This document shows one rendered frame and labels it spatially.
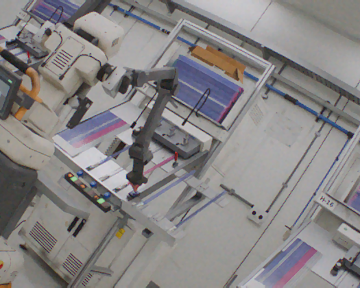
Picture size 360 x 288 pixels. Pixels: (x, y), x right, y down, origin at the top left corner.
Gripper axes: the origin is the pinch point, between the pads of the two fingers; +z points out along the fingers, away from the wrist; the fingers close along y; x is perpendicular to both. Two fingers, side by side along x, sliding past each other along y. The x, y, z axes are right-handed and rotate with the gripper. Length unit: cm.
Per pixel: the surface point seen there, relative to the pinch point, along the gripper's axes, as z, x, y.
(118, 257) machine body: 50, 8, 0
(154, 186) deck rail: 7.3, -16.1, -0.1
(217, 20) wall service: 14, -237, 123
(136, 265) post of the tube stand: 29.9, 17.8, -21.2
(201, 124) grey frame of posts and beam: -3, -70, 13
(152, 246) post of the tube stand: 20.3, 7.7, -22.4
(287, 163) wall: 84, -193, -4
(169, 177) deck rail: 7.2, -28.3, -0.2
